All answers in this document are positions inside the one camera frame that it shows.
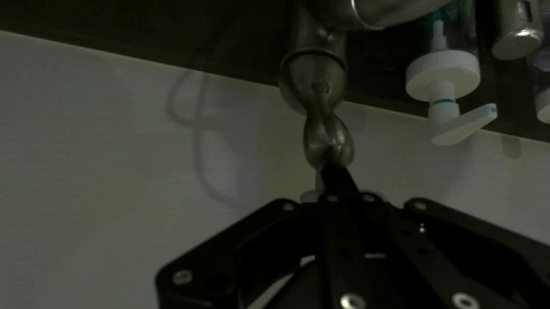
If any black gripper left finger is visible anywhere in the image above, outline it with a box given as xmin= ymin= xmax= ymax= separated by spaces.
xmin=156 ymin=161 xmax=359 ymax=309

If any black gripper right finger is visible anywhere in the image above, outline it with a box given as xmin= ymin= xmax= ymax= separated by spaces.
xmin=344 ymin=190 xmax=550 ymax=309

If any chrome faucet handle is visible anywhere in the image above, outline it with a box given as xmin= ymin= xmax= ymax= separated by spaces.
xmin=278 ymin=46 xmax=356 ymax=173

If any white pump soap dispenser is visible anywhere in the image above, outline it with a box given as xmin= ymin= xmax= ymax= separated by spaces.
xmin=404 ymin=0 xmax=500 ymax=147

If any chrome side sprayer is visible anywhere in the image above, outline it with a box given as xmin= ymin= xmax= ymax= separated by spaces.
xmin=490 ymin=0 xmax=546 ymax=61

